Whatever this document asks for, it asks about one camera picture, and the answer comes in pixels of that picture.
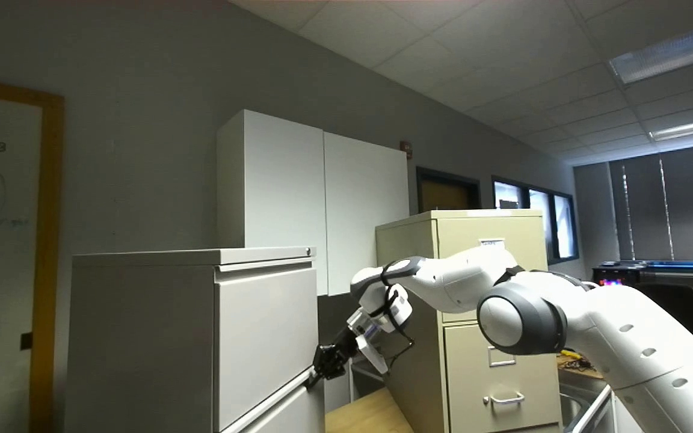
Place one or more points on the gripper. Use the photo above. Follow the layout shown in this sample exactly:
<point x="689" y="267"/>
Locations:
<point x="346" y="350"/>

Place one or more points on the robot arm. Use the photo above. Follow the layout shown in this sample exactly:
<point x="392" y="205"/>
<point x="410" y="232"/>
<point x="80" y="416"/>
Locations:
<point x="623" y="349"/>

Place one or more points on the beige file cabinet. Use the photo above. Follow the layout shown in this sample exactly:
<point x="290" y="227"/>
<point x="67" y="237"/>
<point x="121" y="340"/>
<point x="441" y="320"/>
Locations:
<point x="425" y="373"/>

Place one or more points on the grey low drawer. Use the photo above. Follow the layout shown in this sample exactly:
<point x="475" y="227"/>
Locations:
<point x="298" y="416"/>

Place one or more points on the grey tall drawer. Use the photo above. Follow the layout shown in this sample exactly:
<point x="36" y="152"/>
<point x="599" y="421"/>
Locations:
<point x="262" y="337"/>

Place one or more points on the beige drawer with label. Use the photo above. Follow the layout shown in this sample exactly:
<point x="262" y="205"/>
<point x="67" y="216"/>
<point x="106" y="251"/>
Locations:
<point x="473" y="231"/>

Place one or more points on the grey file cabinet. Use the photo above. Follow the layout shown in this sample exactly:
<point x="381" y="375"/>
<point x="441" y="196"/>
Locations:
<point x="142" y="343"/>

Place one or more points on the dark framed door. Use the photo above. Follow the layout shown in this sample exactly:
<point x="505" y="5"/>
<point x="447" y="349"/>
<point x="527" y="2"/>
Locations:
<point x="447" y="191"/>

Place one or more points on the yellow tool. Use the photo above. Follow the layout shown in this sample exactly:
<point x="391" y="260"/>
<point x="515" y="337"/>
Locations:
<point x="572" y="355"/>

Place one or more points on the row of dark framed windows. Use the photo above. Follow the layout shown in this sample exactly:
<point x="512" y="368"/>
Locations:
<point x="563" y="225"/>

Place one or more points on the black office chair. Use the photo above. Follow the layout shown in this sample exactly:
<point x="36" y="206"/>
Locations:
<point x="677" y="307"/>

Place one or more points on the dark desk with blue light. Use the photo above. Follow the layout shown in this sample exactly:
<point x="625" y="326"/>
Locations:
<point x="671" y="270"/>

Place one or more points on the grey vertical blinds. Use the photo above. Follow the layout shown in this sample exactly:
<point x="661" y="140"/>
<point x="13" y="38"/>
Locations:
<point x="683" y="204"/>

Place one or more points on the narrow ceiling light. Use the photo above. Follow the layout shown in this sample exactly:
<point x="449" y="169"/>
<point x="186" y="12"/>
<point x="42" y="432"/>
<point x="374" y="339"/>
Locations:
<point x="692" y="127"/>

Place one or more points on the large ceiling light panel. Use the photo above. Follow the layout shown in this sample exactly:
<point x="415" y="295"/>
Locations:
<point x="671" y="54"/>

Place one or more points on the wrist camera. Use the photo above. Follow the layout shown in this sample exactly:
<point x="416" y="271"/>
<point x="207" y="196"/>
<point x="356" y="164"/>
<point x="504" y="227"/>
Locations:
<point x="378" y="358"/>

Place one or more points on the white wall cabinet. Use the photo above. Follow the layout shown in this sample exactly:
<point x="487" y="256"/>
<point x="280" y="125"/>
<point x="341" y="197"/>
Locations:
<point x="286" y="180"/>

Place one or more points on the brown wall alarm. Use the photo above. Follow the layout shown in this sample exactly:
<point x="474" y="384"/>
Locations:
<point x="406" y="150"/>

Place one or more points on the whiteboard with wooden frame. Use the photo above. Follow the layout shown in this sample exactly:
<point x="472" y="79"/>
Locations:
<point x="3" y="258"/>

